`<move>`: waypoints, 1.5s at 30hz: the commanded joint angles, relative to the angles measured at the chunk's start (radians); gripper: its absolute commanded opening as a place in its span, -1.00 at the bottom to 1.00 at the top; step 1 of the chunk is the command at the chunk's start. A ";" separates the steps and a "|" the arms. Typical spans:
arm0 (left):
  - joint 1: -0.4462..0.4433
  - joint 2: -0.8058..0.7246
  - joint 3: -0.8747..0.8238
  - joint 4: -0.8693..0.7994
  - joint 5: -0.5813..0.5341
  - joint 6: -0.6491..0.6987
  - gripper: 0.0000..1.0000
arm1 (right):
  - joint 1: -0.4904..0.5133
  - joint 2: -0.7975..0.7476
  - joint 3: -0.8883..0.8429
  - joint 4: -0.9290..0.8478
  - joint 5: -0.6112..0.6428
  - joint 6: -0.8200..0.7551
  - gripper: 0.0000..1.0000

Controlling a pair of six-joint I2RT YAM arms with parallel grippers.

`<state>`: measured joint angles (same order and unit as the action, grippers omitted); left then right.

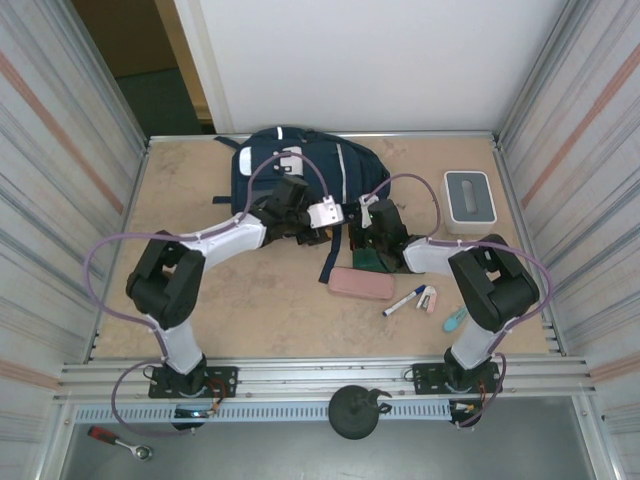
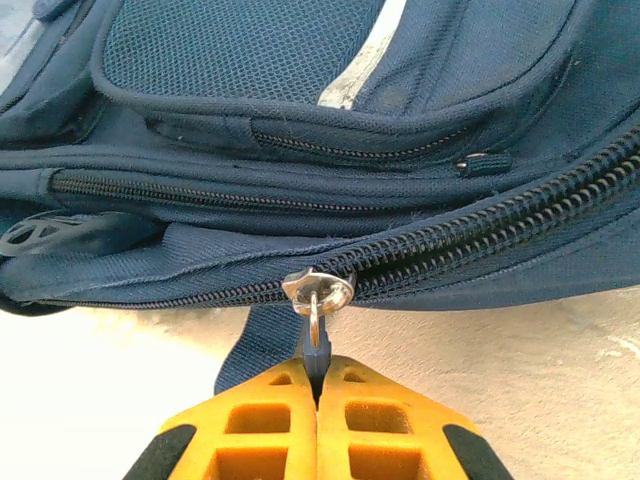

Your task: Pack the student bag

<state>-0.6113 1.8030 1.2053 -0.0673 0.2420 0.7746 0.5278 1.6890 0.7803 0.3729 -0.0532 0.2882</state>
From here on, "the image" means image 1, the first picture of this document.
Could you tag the green pencil case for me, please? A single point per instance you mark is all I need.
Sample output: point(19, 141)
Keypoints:
point(370, 262)

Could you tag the pink pencil case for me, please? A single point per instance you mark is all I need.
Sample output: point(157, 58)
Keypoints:
point(360, 285)

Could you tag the white marker blue cap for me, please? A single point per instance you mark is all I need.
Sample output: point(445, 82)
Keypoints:
point(400, 302)

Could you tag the navy blue backpack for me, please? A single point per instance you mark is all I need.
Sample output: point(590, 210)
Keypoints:
point(360, 170)

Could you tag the small pink white stapler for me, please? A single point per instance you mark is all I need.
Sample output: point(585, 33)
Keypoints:
point(426, 300)

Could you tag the teal correction tape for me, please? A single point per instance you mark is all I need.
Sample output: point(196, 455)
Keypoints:
point(454, 321)

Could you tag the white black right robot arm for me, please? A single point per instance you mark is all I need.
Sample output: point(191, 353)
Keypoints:
point(475, 340)

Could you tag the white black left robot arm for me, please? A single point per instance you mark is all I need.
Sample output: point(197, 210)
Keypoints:
point(180, 345)

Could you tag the white box grey slotted lid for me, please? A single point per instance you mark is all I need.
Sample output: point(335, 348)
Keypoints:
point(482, 200)

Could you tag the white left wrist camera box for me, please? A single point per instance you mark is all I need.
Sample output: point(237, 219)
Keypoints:
point(325, 212)

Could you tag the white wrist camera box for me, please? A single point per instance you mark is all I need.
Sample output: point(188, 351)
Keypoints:
point(325, 212)
point(369, 199)

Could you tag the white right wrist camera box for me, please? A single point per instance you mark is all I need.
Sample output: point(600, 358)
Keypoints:
point(369, 199)

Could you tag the aluminium front rail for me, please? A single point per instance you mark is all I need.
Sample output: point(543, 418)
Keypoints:
point(320, 372)

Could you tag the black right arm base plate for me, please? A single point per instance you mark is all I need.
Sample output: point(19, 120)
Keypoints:
point(425, 377)

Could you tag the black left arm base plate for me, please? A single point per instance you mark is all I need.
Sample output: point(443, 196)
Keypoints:
point(222, 380)

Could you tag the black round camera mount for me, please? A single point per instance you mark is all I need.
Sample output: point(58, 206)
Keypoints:
point(352, 412)

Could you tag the white door frame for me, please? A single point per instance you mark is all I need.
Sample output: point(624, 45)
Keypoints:
point(205, 65)

